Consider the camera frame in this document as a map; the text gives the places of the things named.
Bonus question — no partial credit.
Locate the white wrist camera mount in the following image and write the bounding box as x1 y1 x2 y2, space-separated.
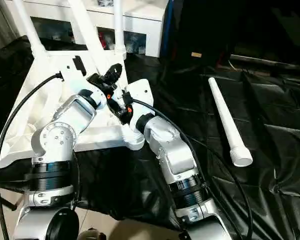
63 54 109 111
126 78 155 132

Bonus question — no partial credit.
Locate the white plastic table top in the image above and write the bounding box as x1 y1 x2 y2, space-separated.
0 48 146 169

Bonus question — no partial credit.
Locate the black flat monitor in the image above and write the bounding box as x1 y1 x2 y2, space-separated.
229 53 300 74

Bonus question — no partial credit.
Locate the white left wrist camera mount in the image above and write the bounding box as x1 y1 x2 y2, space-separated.
63 54 109 111

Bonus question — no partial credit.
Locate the white plastic table leg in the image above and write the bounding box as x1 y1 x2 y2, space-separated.
13 0 45 58
113 0 128 57
207 77 254 168
64 0 110 77

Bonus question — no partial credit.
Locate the black backdrop cloth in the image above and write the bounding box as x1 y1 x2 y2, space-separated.
172 0 300 67

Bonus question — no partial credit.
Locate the white glass-door cabinet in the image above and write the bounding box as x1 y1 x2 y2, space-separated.
4 0 166 59

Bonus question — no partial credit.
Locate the grey curtain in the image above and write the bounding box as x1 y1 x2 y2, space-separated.
0 0 18 53

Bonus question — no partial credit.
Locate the black stand leg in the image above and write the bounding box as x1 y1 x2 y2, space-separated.
0 187 18 212

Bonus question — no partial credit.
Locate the red package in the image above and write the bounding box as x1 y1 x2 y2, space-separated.
100 32 108 50

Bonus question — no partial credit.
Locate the printed box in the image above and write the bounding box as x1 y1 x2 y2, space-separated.
127 34 146 55

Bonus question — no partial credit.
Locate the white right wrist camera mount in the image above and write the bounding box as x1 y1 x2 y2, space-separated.
126 78 155 132

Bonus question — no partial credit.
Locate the black mat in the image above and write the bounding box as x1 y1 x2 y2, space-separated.
0 34 300 240

